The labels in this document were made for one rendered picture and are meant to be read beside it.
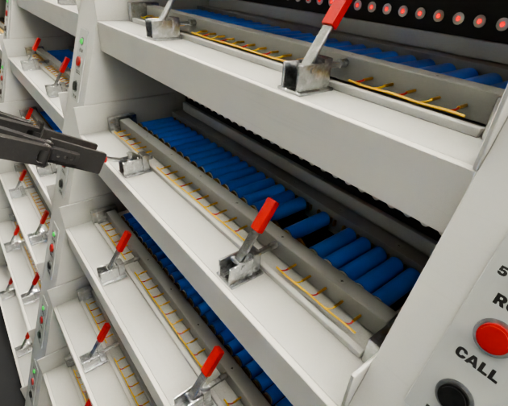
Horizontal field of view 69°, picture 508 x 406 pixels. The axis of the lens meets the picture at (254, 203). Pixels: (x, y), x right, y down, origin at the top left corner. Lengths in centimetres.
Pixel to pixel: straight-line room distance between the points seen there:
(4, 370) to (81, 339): 73
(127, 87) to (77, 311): 47
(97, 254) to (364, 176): 55
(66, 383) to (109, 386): 27
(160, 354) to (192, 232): 19
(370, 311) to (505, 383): 13
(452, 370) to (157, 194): 40
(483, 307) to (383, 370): 8
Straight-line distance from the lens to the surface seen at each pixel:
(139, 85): 74
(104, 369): 78
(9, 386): 150
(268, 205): 36
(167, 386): 53
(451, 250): 24
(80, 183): 77
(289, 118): 31
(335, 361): 33
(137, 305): 62
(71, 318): 88
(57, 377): 103
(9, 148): 47
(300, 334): 34
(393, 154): 25
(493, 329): 23
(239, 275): 37
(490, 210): 23
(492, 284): 23
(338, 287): 36
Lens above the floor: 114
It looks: 20 degrees down
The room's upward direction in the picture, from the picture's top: 19 degrees clockwise
